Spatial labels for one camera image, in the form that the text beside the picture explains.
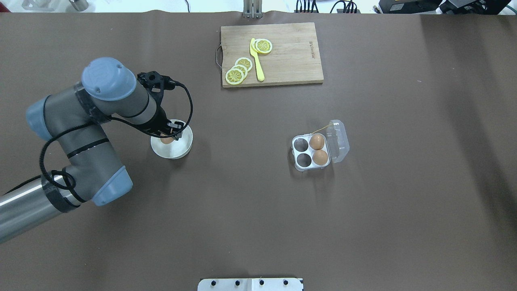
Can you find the clear plastic egg box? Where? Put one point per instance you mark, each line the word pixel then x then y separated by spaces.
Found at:
pixel 336 145

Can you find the lemon slice back stack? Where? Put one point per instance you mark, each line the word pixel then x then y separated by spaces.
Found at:
pixel 246 62

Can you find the lemon slice single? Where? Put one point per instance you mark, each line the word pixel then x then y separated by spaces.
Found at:
pixel 263 46

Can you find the lemon slice middle stack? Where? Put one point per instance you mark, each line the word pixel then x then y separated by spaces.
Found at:
pixel 242 68

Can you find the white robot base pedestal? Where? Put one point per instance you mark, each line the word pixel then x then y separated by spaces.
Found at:
pixel 251 284

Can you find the yellow plastic knife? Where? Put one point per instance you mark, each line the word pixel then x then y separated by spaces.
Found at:
pixel 258 68

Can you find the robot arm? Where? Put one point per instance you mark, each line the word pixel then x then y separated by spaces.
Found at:
pixel 77 161

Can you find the bamboo cutting board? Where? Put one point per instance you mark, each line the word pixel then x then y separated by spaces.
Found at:
pixel 294 58

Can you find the brown egg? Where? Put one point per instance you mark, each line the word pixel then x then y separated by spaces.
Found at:
pixel 317 141
pixel 320 157
pixel 167 140

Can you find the white bowl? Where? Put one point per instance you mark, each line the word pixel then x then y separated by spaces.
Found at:
pixel 175 149

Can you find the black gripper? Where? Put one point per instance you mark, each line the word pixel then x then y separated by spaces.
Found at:
pixel 162 120

